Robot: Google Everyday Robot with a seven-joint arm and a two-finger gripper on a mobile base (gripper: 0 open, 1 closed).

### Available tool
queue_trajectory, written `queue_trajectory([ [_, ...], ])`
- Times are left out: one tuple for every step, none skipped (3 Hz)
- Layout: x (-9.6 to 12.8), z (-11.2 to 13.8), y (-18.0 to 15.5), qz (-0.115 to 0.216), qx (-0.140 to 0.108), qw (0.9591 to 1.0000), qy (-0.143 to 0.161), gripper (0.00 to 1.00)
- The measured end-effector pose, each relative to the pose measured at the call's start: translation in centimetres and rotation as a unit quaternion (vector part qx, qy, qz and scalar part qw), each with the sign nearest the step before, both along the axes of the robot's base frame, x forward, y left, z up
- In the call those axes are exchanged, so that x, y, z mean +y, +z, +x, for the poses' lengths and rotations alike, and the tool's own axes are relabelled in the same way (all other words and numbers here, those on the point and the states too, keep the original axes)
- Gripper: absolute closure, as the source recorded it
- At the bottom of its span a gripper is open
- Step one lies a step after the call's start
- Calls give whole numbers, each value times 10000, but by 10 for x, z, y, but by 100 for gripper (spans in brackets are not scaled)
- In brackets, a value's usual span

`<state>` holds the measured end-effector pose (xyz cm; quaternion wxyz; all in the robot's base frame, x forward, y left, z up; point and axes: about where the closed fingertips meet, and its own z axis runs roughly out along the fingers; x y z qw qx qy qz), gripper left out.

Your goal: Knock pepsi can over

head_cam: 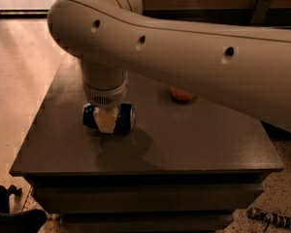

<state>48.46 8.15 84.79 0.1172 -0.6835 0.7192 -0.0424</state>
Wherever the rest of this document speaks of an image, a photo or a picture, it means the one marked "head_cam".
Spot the red apple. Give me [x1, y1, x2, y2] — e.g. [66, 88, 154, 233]
[170, 86, 194, 102]

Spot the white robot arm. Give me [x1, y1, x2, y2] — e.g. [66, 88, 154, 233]
[48, 0, 291, 132]

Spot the blue pepsi can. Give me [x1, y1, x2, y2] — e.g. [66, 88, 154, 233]
[82, 104, 134, 134]

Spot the black office chair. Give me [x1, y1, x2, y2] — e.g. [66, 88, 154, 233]
[0, 185, 47, 233]

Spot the grey drawer cabinet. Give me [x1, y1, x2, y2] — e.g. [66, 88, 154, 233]
[11, 56, 283, 233]

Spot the right metal wall bracket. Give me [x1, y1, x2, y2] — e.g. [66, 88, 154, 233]
[250, 0, 272, 25]

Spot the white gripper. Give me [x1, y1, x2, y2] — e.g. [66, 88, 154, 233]
[83, 83, 128, 134]

